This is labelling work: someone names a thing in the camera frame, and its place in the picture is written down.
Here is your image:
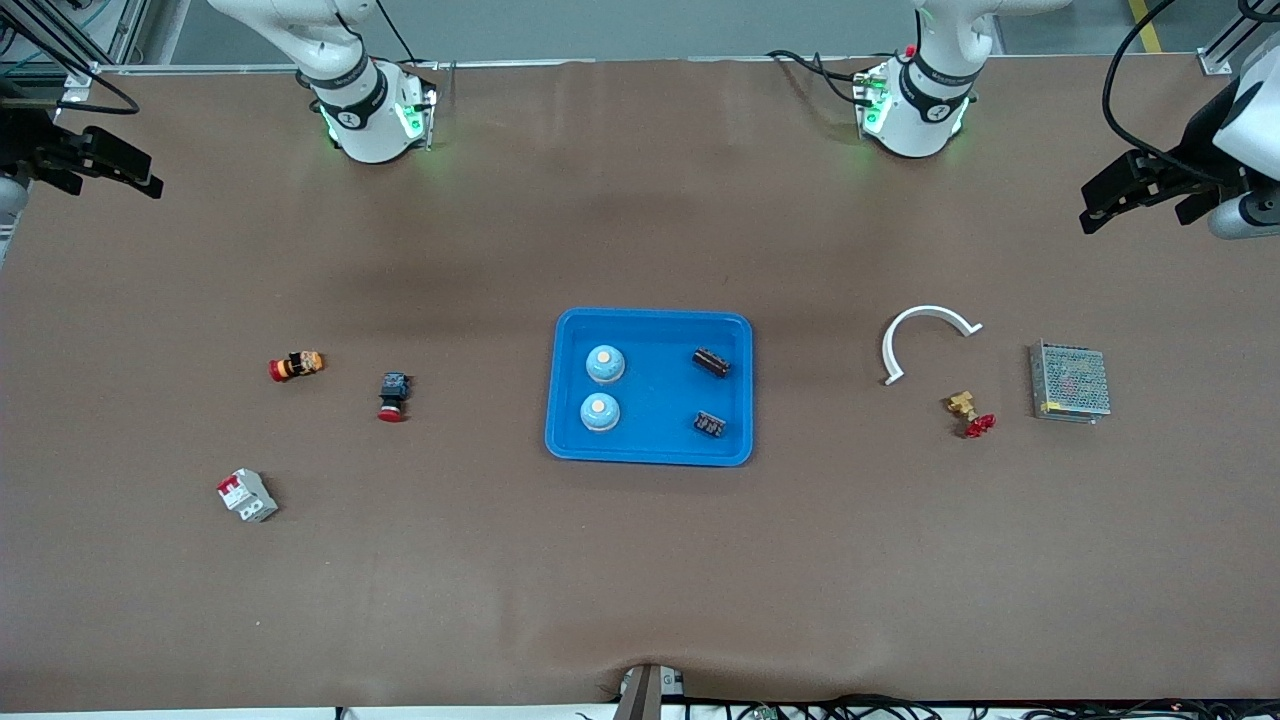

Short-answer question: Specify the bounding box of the metal mesh power supply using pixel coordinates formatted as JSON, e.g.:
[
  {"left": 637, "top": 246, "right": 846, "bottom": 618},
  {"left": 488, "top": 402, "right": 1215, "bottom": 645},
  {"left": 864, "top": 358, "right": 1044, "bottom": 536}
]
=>
[{"left": 1029, "top": 340, "right": 1112, "bottom": 425}]

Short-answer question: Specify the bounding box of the white curved plastic clamp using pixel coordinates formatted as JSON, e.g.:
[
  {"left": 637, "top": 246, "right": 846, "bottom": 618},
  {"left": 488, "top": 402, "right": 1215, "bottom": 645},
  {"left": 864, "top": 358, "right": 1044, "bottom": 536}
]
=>
[{"left": 881, "top": 305, "right": 984, "bottom": 387}]

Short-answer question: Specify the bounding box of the brass valve red handwheel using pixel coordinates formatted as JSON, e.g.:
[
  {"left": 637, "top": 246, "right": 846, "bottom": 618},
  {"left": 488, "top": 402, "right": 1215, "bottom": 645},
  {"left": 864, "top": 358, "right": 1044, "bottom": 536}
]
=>
[{"left": 948, "top": 390, "right": 997, "bottom": 439}]

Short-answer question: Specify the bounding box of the orange emergency stop button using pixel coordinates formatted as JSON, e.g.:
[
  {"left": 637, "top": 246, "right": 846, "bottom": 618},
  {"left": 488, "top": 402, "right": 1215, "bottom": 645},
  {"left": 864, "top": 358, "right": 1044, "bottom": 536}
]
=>
[{"left": 269, "top": 350, "right": 326, "bottom": 384}]

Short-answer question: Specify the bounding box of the white circuit breaker red lever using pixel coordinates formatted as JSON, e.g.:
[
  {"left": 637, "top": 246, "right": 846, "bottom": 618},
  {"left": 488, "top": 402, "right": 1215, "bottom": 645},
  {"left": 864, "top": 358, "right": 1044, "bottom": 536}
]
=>
[{"left": 217, "top": 468, "right": 280, "bottom": 524}]

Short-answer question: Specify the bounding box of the blue plastic tray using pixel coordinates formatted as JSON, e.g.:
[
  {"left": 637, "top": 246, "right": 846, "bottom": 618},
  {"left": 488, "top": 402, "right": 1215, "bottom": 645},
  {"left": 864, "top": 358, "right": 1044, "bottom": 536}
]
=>
[{"left": 545, "top": 307, "right": 754, "bottom": 468}]

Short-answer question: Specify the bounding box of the brown table mat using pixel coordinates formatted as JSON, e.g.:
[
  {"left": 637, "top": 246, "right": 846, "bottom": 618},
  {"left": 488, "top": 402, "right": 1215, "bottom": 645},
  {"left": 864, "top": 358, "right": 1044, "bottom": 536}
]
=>
[{"left": 0, "top": 55, "right": 1280, "bottom": 713}]

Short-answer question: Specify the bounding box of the aluminium frame profile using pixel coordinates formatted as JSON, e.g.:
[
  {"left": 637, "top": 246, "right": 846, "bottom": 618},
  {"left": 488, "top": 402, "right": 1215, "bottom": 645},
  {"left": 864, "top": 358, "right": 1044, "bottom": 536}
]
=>
[
  {"left": 0, "top": 0, "right": 151, "bottom": 106},
  {"left": 1198, "top": 0, "right": 1280, "bottom": 77}
]

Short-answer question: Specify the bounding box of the black base power cable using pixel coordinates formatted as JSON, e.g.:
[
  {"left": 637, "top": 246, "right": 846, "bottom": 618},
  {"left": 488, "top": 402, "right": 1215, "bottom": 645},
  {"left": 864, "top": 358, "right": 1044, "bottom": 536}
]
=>
[
  {"left": 766, "top": 48, "right": 866, "bottom": 106},
  {"left": 375, "top": 0, "right": 421, "bottom": 66}
]

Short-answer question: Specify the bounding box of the grey metal mount bracket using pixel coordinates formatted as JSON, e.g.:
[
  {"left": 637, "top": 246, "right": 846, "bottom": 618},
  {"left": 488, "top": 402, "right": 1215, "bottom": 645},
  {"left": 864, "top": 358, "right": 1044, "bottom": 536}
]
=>
[{"left": 612, "top": 663, "right": 687, "bottom": 720}]

